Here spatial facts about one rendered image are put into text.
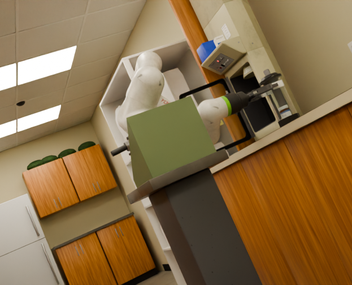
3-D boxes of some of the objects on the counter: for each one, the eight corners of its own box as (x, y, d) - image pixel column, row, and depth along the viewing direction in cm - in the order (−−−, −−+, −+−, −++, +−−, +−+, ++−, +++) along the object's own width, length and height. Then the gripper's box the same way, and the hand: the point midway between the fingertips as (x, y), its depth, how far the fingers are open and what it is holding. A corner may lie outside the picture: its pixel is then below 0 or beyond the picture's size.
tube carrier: (293, 120, 230) (273, 79, 233) (305, 113, 220) (285, 70, 223) (274, 128, 227) (255, 86, 229) (286, 121, 217) (265, 77, 219)
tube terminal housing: (290, 131, 298) (237, 20, 307) (321, 115, 268) (260, -8, 277) (257, 145, 289) (203, 30, 297) (285, 130, 259) (224, 3, 267)
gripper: (243, 85, 209) (285, 70, 217) (224, 102, 229) (264, 87, 237) (250, 101, 208) (292, 85, 216) (230, 116, 228) (270, 101, 236)
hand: (273, 87), depth 225 cm, fingers closed on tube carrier, 9 cm apart
